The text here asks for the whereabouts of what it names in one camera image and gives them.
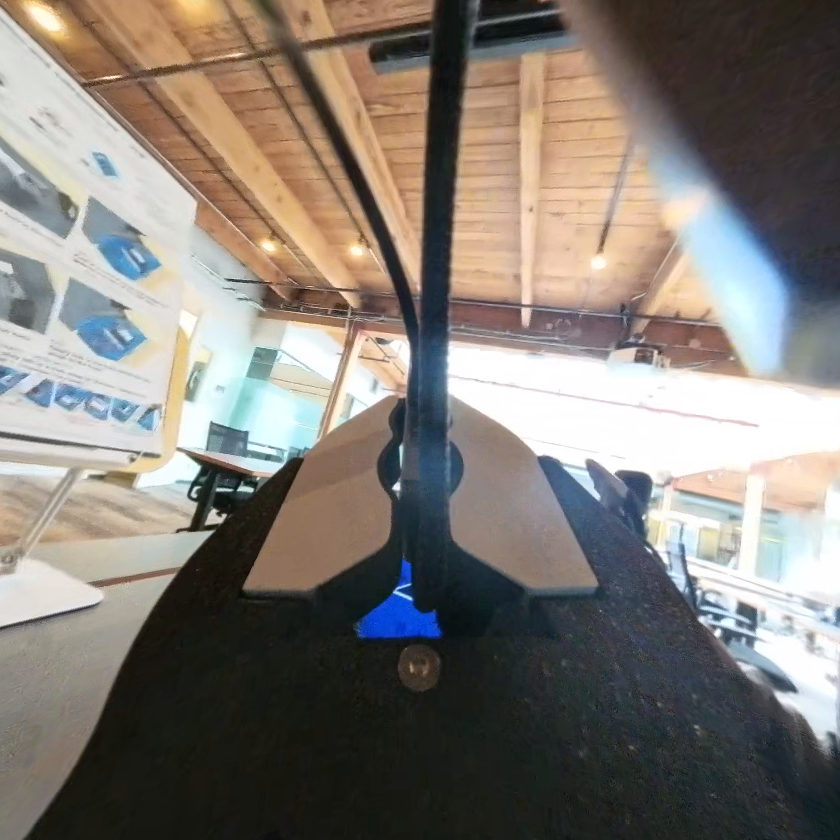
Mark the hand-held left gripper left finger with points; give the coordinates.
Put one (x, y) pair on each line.
(315, 512)

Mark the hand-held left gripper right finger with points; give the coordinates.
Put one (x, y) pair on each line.
(525, 512)

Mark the grey USB hub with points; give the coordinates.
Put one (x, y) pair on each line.
(410, 472)

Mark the blue plastic bin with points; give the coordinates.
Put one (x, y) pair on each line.
(394, 620)

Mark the office desk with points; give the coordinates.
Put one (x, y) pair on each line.
(229, 463)

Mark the black office chair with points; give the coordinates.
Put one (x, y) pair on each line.
(226, 439)

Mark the ceiling spot lamp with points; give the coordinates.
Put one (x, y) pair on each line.
(358, 248)
(269, 244)
(598, 261)

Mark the instruction poster board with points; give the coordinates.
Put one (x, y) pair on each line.
(79, 229)

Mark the black linear ceiling light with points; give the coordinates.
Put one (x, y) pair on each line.
(472, 43)

